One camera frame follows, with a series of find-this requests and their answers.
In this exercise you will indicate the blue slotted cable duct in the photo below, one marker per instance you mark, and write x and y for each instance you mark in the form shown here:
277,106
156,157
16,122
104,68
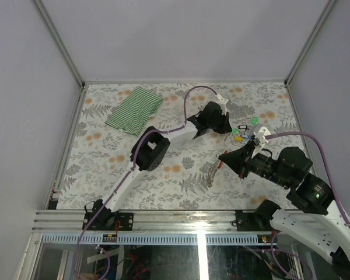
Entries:
152,239

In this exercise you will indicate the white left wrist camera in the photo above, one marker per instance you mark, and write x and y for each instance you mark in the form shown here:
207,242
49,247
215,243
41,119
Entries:
222,103

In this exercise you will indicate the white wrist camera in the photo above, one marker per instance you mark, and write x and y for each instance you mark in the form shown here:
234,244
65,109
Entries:
222,103
260,133

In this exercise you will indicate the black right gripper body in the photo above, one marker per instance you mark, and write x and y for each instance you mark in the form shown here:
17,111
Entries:
261,164

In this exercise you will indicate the green key tag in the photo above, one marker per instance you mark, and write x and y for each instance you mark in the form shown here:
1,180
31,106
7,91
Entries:
254,120

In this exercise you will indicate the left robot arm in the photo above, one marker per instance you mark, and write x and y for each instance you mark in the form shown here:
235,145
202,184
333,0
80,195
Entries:
147,154

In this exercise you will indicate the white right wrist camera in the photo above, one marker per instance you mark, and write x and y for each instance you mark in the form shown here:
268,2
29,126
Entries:
260,133

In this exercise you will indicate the silver keys bunch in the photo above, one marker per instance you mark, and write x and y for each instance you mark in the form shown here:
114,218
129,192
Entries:
211,173

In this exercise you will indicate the red handled carabiner keyring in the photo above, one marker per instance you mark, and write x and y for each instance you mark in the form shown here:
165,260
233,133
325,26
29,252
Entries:
220,162

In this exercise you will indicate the aluminium front rail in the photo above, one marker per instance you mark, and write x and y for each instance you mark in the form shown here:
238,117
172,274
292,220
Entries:
145,221

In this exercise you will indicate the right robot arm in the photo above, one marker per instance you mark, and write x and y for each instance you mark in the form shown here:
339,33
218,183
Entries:
307,193

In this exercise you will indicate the green tagged key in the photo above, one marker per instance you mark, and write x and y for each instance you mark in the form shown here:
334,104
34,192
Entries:
231,134

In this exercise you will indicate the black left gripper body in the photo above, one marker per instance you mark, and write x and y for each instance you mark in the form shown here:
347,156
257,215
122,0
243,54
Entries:
216,122

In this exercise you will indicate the green white striped cloth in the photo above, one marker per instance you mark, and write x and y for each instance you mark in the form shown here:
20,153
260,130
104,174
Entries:
135,111

